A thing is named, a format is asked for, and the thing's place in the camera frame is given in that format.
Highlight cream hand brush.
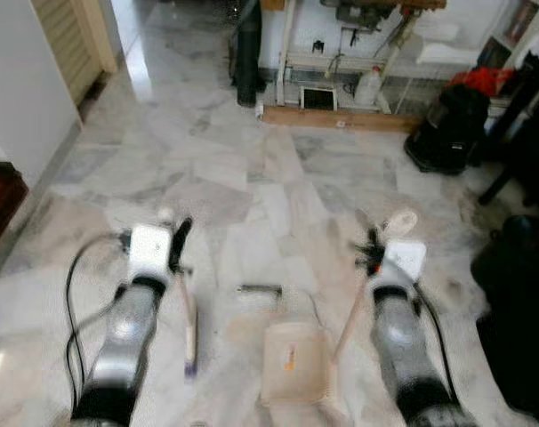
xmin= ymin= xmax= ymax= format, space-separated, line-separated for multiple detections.
xmin=157 ymin=207 xmax=201 ymax=379

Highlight cream plastic dustpan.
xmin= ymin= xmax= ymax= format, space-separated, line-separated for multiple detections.
xmin=259 ymin=209 xmax=420 ymax=408

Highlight small dark debris strip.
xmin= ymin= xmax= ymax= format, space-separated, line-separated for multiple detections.
xmin=237 ymin=284 xmax=285 ymax=300

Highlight long wooden plank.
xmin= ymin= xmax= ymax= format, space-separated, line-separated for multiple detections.
xmin=259 ymin=104 xmax=424 ymax=134

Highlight black backpack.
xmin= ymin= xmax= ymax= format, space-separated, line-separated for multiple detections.
xmin=403 ymin=83 xmax=492 ymax=176

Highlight white plastic bottle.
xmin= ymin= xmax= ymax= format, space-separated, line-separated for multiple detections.
xmin=354 ymin=67 xmax=384 ymax=109

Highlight white framed vent box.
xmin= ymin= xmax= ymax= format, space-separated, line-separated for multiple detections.
xmin=298 ymin=85 xmax=341 ymax=114

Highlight bulky black bag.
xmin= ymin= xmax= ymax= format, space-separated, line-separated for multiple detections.
xmin=471 ymin=213 xmax=539 ymax=422

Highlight dark wooden furniture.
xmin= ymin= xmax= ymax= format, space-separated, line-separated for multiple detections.
xmin=0 ymin=160 xmax=29 ymax=264

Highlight black upright tube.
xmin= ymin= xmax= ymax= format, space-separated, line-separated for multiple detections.
xmin=232 ymin=0 xmax=268 ymax=109

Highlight red cloth item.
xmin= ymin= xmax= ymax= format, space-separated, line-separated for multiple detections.
xmin=447 ymin=67 xmax=518 ymax=97

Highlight louvered wooden door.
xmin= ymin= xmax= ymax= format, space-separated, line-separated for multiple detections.
xmin=29 ymin=0 xmax=120 ymax=109

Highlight grey machine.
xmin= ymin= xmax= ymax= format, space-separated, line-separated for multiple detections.
xmin=320 ymin=0 xmax=406 ymax=33

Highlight white bookshelf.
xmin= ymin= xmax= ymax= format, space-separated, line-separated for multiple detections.
xmin=494 ymin=0 xmax=539 ymax=70

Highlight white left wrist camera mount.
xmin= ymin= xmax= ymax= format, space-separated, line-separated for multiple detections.
xmin=127 ymin=224 xmax=173 ymax=284

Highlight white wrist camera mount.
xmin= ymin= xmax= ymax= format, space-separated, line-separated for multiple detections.
xmin=383 ymin=240 xmax=428 ymax=284
xmin=127 ymin=224 xmax=173 ymax=284

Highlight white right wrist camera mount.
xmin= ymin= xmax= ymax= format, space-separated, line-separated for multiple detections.
xmin=383 ymin=240 xmax=428 ymax=284

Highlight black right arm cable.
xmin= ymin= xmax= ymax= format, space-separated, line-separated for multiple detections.
xmin=412 ymin=289 xmax=460 ymax=406

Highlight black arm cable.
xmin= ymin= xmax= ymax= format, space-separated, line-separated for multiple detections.
xmin=64 ymin=232 xmax=133 ymax=415
xmin=412 ymin=289 xmax=460 ymax=406

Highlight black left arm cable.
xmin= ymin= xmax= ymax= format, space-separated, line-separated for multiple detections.
xmin=64 ymin=232 xmax=133 ymax=415

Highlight black table frame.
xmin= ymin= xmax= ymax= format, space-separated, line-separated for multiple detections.
xmin=477 ymin=53 xmax=539 ymax=207

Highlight white metal rack frame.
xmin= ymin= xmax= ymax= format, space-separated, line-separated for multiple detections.
xmin=274 ymin=0 xmax=530 ymax=117

